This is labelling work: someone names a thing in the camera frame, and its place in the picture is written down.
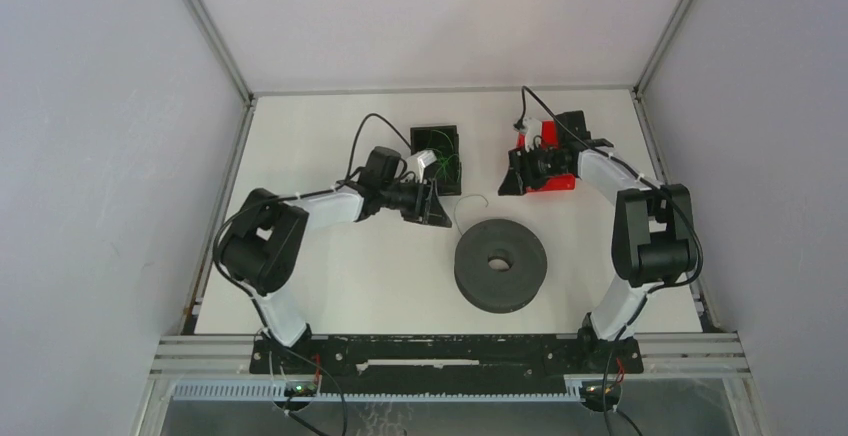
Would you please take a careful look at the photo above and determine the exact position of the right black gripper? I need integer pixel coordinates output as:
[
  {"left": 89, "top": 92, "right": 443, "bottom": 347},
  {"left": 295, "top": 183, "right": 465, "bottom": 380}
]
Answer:
[{"left": 497, "top": 141, "right": 568, "bottom": 197}]

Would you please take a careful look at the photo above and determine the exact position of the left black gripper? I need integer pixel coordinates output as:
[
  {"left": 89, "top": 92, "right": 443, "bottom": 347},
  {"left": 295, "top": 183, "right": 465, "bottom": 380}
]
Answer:
[{"left": 379, "top": 176, "right": 451, "bottom": 228}]

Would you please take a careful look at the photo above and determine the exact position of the long green cable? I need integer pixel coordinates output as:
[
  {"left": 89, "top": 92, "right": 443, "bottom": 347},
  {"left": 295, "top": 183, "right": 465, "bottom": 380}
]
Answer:
[{"left": 453, "top": 193, "right": 492, "bottom": 230}]

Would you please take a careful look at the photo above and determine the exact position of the dark grey cable spool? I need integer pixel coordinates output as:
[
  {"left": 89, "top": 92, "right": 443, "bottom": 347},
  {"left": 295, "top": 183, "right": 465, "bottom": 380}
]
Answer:
[{"left": 453, "top": 219, "right": 548, "bottom": 314}]

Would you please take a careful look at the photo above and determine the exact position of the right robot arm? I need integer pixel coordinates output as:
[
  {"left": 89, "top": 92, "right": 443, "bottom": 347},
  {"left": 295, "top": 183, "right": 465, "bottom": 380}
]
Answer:
[{"left": 498, "top": 110, "right": 700, "bottom": 372}]

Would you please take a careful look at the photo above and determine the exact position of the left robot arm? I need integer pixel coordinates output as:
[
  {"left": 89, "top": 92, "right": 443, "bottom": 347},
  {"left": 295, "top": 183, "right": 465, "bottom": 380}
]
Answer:
[{"left": 212, "top": 146, "right": 452, "bottom": 373}]

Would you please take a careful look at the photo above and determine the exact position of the red plastic bin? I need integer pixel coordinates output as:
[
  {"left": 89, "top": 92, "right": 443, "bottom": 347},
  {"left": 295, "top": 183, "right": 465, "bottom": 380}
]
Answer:
[{"left": 534, "top": 121, "right": 576, "bottom": 192}]

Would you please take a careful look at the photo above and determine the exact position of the black plastic bin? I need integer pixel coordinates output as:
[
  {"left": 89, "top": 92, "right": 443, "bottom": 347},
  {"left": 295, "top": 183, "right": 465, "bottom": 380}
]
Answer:
[{"left": 410, "top": 125, "right": 462, "bottom": 196}]

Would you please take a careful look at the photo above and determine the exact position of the green cable in black bin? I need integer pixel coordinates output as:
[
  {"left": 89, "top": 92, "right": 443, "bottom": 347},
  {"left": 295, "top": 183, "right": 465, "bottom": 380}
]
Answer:
[{"left": 423, "top": 129, "right": 461, "bottom": 179}]

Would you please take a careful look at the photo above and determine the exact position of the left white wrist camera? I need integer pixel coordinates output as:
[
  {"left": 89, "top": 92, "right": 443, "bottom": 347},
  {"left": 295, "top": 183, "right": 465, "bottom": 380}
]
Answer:
[{"left": 400, "top": 149, "right": 437, "bottom": 183}]

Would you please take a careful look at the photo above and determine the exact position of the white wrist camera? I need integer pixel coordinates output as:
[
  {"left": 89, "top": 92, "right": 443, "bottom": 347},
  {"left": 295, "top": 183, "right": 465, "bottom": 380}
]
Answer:
[
  {"left": 400, "top": 149, "right": 437, "bottom": 183},
  {"left": 514, "top": 116, "right": 543, "bottom": 152}
]

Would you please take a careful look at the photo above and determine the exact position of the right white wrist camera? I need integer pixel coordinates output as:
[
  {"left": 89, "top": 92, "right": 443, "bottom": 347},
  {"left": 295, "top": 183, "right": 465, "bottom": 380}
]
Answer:
[{"left": 514, "top": 116, "right": 543, "bottom": 152}]

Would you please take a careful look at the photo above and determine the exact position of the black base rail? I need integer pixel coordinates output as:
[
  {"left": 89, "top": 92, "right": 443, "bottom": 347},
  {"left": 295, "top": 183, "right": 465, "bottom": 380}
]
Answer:
[{"left": 249, "top": 331, "right": 644, "bottom": 396}]

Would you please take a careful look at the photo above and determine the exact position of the left black camera cable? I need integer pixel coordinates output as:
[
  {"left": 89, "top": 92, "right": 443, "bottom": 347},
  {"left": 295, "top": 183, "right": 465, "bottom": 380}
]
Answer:
[{"left": 210, "top": 112, "right": 415, "bottom": 436}]

